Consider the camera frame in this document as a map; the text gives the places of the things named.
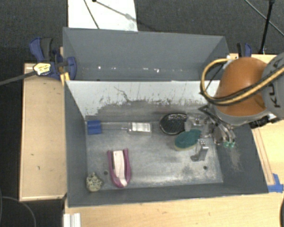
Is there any speckled pale stone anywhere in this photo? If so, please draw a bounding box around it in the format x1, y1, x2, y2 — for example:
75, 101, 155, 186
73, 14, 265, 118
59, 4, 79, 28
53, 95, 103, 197
85, 172, 104, 192

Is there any clear bottle with blue cap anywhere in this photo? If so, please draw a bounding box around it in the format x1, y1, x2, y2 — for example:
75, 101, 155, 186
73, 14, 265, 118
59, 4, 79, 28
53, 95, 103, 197
87, 120, 154, 137

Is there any pale wood board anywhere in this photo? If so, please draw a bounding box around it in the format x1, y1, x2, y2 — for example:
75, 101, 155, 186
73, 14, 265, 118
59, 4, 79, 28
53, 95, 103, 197
18, 62, 68, 202

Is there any green round sponge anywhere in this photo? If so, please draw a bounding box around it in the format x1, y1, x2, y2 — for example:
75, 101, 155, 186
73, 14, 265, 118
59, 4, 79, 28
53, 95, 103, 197
173, 129, 203, 151

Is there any grey metal bin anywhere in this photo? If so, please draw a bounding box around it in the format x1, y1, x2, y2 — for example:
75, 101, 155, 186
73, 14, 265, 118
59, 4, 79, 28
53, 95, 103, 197
62, 26, 269, 208

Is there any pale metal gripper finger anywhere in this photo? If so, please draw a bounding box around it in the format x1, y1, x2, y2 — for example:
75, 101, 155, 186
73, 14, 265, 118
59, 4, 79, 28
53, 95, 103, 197
184, 117, 202, 131
190, 139, 210, 162

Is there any black round disc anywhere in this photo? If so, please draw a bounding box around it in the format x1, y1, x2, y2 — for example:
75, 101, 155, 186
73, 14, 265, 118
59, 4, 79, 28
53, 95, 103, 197
159, 113, 188, 136

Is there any black cylinder on white bracket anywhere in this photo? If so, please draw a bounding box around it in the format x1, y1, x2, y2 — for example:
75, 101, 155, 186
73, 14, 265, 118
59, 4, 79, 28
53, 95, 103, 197
248, 113, 281, 129

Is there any purple and white curved clip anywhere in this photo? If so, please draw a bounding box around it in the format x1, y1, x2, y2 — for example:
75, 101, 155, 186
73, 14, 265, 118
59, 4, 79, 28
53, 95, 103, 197
106, 148, 133, 189

